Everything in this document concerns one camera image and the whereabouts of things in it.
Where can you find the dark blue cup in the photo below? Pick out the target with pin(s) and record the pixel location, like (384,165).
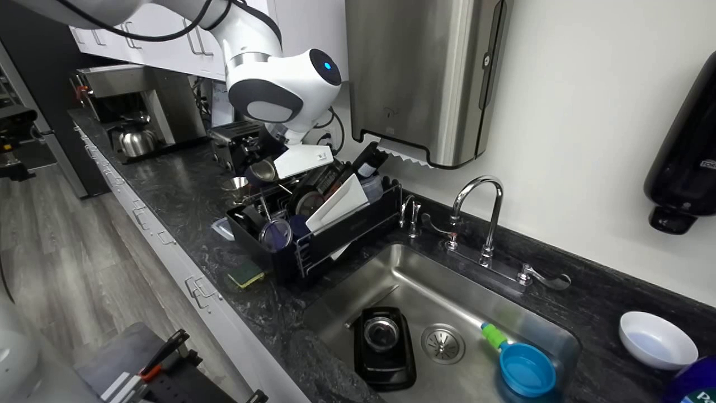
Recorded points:
(300,227)

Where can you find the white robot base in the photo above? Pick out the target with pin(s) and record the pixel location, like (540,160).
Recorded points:
(14,359)

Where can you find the stainless steel sink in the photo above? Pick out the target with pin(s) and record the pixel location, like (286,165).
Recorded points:
(416,292)

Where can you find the steel sink drain strainer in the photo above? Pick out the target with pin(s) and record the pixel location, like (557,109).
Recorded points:
(444,344)

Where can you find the white cutting board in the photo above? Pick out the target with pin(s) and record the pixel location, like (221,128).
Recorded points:
(338,203)

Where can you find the black dish rack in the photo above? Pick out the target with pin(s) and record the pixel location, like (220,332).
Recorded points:
(314,260)

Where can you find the steel cone coffee dripper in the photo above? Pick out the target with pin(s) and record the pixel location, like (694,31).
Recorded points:
(263,171)

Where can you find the green yellow sponge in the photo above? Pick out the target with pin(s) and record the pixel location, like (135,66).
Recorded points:
(246,275)

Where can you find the chrome faucet spout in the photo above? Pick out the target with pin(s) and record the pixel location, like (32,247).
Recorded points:
(493,225)

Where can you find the steel paper towel dispenser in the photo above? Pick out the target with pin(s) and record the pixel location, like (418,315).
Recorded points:
(416,74)

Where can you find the black container clear lid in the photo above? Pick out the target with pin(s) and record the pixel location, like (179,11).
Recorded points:
(366,365)

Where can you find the white lower cabinet front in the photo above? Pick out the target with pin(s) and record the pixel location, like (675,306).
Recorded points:
(187,275)

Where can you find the steel coffee maker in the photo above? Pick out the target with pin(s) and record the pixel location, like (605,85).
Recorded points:
(170,104)

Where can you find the steel coffee carafe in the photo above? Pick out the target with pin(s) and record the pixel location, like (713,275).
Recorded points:
(135,140)

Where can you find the white bowl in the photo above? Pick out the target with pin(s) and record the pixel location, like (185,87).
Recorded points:
(656,339)

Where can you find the black soap dispenser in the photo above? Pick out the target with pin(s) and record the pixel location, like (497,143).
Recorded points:
(685,165)

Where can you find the black equipment shelf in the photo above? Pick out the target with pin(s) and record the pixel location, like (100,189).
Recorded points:
(14,126)

